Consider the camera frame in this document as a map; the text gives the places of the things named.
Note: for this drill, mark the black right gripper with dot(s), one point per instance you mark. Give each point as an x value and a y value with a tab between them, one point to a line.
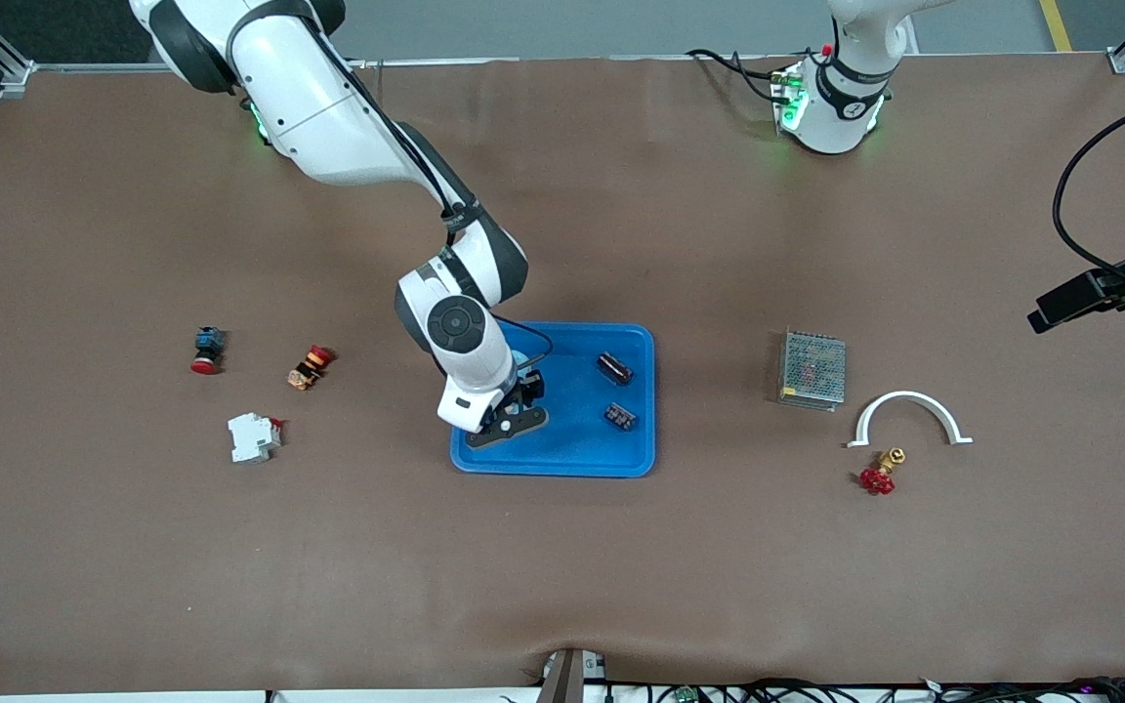
526	388

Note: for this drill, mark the dark brown electrolytic capacitor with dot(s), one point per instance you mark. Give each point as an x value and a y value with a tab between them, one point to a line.
614	368
621	417

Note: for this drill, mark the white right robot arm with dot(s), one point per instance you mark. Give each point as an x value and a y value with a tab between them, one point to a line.
328	117

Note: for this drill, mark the blue plastic tray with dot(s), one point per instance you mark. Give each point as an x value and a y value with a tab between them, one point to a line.
582	449

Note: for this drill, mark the white arched pipe clamp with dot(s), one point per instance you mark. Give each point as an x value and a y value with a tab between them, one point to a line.
907	396

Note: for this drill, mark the metal mesh power supply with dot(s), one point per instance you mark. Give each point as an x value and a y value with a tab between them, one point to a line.
813	369

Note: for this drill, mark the white circuit breaker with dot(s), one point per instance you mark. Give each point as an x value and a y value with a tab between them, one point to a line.
252	437

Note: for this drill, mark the red emergency stop button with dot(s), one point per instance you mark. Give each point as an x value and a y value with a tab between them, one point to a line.
208	344

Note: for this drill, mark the orange red rotary switch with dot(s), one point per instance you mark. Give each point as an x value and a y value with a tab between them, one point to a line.
307	371

